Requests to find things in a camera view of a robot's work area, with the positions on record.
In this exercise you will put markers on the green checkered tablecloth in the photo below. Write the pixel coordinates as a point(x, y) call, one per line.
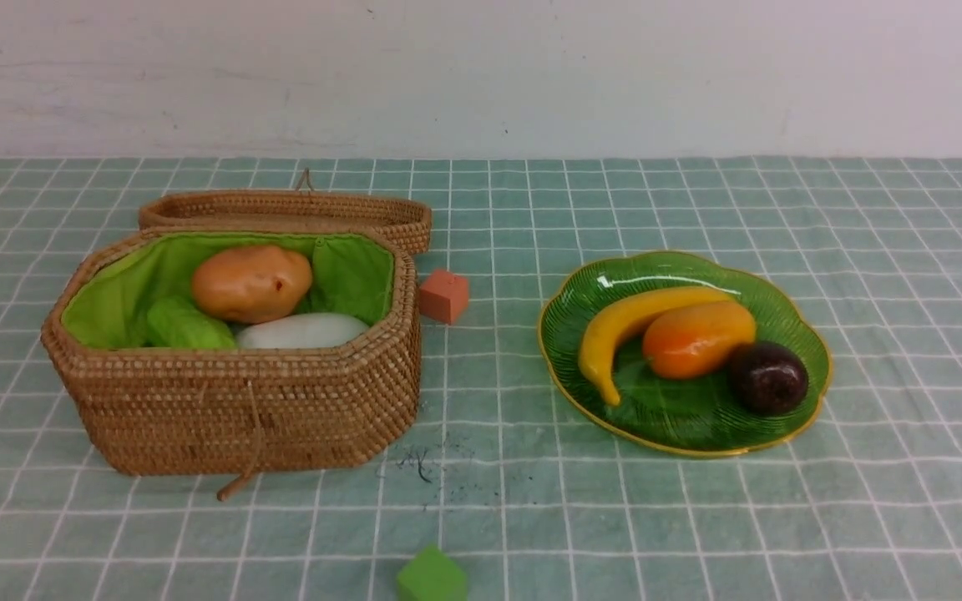
point(533, 501)

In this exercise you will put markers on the orange foam cube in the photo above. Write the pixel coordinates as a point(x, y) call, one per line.
point(443, 296)

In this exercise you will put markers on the green foam cube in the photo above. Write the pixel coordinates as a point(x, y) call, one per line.
point(431, 575)

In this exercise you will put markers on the woven wicker basket green lining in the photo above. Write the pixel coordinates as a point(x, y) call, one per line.
point(164, 411)

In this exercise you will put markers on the woven wicker basket lid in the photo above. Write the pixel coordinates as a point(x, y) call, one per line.
point(404, 222)

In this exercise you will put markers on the orange mango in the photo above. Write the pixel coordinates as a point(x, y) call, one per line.
point(696, 340)

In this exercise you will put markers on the brown potato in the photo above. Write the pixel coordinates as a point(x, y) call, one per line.
point(251, 284)

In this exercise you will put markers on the yellow banana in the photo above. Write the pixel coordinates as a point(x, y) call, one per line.
point(625, 319)

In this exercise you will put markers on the green leaf-shaped glass plate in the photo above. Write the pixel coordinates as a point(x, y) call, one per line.
point(695, 418)

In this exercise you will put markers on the light green bitter gourd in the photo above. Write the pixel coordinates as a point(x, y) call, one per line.
point(174, 321)

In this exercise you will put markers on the dark purple mangosteen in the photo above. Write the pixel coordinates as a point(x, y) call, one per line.
point(767, 379)

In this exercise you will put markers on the white radish with leaves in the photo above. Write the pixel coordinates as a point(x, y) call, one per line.
point(302, 331)

